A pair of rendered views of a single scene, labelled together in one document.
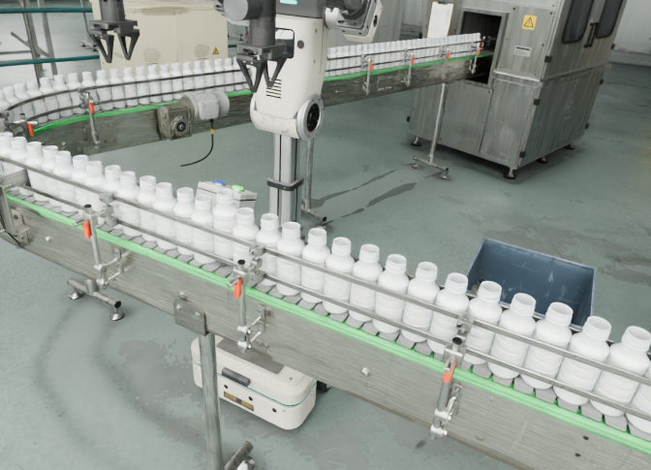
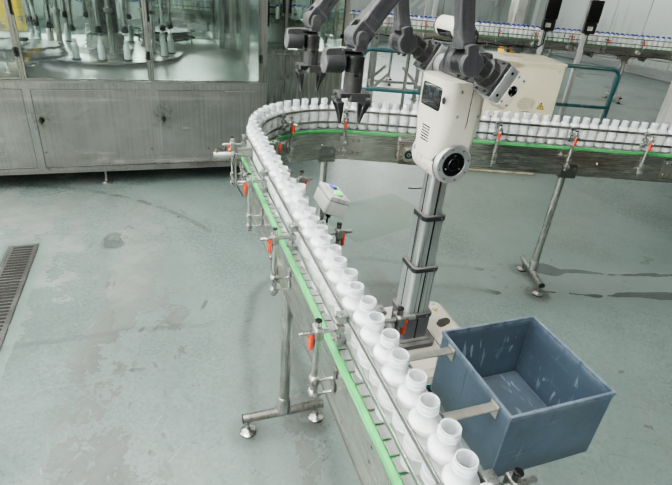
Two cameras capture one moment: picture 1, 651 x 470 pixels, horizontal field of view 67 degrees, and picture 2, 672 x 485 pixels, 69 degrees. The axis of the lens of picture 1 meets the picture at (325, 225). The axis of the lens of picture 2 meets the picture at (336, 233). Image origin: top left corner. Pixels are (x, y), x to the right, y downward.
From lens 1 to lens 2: 0.87 m
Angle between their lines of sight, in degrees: 38
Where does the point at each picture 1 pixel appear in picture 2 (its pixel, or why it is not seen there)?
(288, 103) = (430, 146)
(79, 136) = (335, 143)
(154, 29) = not seen: hidden behind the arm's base
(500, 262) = (540, 346)
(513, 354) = (361, 357)
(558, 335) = (379, 352)
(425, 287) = (343, 285)
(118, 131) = (364, 147)
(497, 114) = not seen: outside the picture
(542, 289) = (568, 392)
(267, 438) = not seen: hidden behind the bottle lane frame
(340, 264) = (318, 251)
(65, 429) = (242, 330)
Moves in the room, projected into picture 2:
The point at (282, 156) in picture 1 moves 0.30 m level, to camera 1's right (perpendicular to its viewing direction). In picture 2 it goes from (426, 191) to (490, 217)
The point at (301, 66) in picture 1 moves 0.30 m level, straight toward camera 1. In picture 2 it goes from (443, 118) to (395, 132)
